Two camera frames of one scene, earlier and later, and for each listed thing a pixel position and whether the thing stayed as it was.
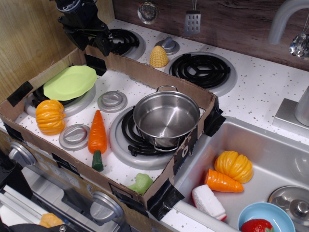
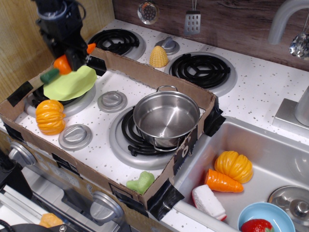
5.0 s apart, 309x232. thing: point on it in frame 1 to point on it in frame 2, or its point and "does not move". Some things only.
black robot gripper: (80, 21) to (60, 21)
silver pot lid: (293, 201) does not move
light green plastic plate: (65, 82) does not move
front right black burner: (136, 142) does not move
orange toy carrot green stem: (97, 140) to (62, 66)
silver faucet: (293, 115) does not move
